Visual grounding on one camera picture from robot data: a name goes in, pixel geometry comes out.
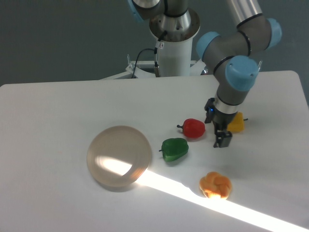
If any yellow toy pepper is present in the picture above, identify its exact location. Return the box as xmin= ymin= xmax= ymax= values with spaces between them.
xmin=227 ymin=112 xmax=248 ymax=133

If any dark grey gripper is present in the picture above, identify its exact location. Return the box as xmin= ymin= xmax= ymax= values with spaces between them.
xmin=204 ymin=97 xmax=238 ymax=148

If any white metal base frame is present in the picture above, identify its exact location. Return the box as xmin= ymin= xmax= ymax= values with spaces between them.
xmin=100 ymin=54 xmax=264 ymax=80

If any beige round plate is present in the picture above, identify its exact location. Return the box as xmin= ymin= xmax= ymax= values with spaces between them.
xmin=86 ymin=126 xmax=152 ymax=189

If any black cable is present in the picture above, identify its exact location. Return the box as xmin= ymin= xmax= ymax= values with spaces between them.
xmin=131 ymin=30 xmax=169 ymax=78

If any braided toy bread bun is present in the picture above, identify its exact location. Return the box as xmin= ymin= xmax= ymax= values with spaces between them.
xmin=199 ymin=172 xmax=232 ymax=200

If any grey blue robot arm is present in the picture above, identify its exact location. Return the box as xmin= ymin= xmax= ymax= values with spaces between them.
xmin=128 ymin=0 xmax=282 ymax=148

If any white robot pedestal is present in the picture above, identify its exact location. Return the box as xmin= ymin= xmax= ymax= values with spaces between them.
xmin=149 ymin=8 xmax=200 ymax=77

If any red toy pepper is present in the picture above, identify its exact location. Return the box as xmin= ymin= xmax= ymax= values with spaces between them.
xmin=177 ymin=118 xmax=206 ymax=139

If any green toy pepper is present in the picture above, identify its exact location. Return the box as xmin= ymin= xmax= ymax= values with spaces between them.
xmin=159 ymin=138 xmax=189 ymax=162

